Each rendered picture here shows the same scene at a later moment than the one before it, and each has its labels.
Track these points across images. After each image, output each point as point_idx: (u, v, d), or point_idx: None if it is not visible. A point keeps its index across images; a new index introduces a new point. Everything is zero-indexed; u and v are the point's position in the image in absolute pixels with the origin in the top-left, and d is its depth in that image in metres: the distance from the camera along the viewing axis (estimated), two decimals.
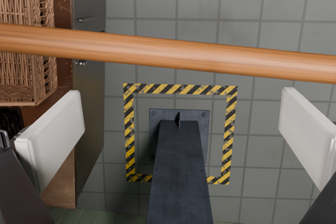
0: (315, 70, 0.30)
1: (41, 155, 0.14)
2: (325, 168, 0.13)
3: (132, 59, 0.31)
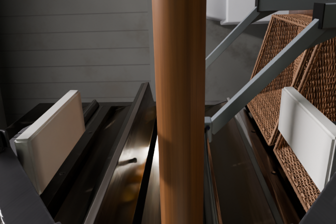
0: None
1: (41, 155, 0.14)
2: (325, 168, 0.13)
3: None
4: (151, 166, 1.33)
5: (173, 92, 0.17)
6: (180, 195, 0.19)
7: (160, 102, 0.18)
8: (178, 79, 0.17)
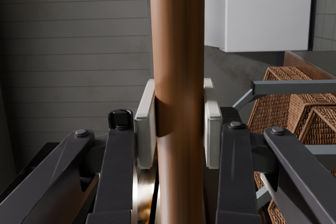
0: None
1: (151, 133, 0.16)
2: (207, 144, 0.16)
3: None
4: (155, 217, 1.44)
5: (173, 107, 0.17)
6: (180, 205, 0.20)
7: (160, 116, 0.18)
8: (177, 95, 0.17)
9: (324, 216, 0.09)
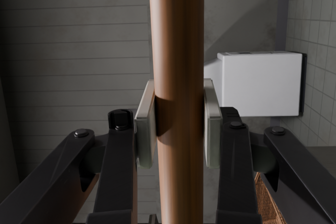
0: None
1: (151, 133, 0.16)
2: (207, 144, 0.16)
3: None
4: None
5: (173, 108, 0.17)
6: (180, 206, 0.20)
7: (160, 117, 0.18)
8: (177, 96, 0.17)
9: (324, 216, 0.09)
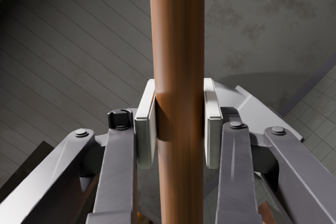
0: None
1: (151, 133, 0.16)
2: (207, 144, 0.16)
3: None
4: None
5: (173, 111, 0.17)
6: (180, 208, 0.20)
7: (160, 120, 0.18)
8: (177, 99, 0.17)
9: (324, 216, 0.09)
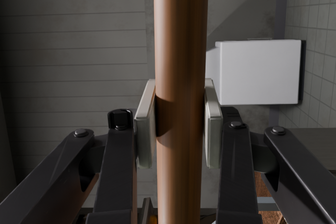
0: None
1: (151, 133, 0.16)
2: (207, 143, 0.16)
3: None
4: None
5: (174, 106, 0.17)
6: (178, 205, 0.20)
7: (160, 115, 0.18)
8: (178, 94, 0.17)
9: (325, 216, 0.09)
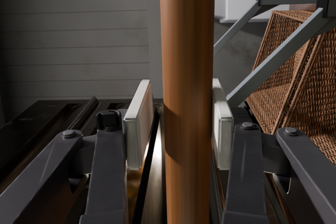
0: None
1: (141, 134, 0.16)
2: (217, 145, 0.15)
3: None
4: (151, 162, 1.33)
5: (182, 107, 0.17)
6: (187, 207, 0.20)
7: (168, 117, 0.18)
8: (186, 95, 0.17)
9: (335, 218, 0.09)
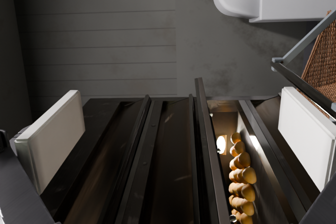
0: None
1: (41, 155, 0.14)
2: (325, 168, 0.13)
3: None
4: (220, 157, 1.37)
5: None
6: None
7: None
8: None
9: None
